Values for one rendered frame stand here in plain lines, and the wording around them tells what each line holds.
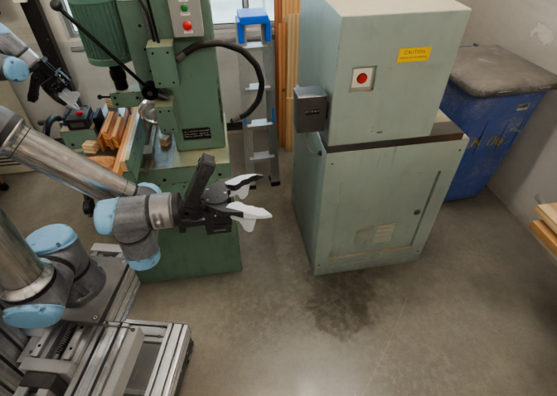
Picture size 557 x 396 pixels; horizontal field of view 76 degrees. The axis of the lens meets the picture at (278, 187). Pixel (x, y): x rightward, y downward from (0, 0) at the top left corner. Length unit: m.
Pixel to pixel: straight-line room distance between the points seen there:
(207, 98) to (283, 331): 1.20
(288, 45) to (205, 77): 1.24
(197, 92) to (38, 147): 0.79
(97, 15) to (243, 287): 1.45
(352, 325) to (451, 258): 0.78
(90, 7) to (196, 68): 0.39
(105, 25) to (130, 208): 0.88
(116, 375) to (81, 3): 1.17
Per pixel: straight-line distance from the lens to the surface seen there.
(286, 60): 2.71
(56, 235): 1.09
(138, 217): 0.76
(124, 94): 1.64
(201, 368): 1.92
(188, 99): 1.53
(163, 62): 1.39
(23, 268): 0.94
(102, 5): 1.49
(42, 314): 1.00
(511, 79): 2.23
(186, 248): 1.96
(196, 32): 1.36
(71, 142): 1.72
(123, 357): 1.19
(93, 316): 1.18
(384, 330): 2.03
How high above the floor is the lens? 1.75
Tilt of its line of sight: 42 degrees down
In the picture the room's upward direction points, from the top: straight up
